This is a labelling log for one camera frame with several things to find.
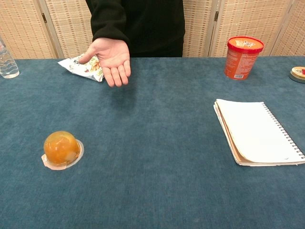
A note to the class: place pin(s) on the person's bare hand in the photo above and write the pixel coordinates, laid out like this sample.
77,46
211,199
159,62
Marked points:
112,58

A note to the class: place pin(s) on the orange jelly cup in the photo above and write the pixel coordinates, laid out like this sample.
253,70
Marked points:
60,149

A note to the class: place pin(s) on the person's black sleeved forearm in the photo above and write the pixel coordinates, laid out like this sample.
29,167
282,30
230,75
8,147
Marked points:
108,20

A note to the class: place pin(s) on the person's black clothed torso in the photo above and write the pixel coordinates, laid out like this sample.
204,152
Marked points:
155,26

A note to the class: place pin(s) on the white printed snack bag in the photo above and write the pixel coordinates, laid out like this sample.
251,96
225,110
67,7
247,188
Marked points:
89,68

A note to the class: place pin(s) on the blue table cloth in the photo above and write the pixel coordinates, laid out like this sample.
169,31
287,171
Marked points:
152,148

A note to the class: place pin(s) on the clear plastic water bottle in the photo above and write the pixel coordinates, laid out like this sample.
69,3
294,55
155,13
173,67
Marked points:
7,62

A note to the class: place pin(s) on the orange tub with red lid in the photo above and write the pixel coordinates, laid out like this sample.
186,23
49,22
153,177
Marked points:
241,59

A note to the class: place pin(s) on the woven folding screen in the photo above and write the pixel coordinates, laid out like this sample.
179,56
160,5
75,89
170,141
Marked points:
250,21

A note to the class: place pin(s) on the white spiral notebook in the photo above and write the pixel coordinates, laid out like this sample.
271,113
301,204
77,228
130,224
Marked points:
257,133

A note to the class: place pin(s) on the round tin with printed lid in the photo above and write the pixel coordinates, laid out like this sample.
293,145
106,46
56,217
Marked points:
297,74

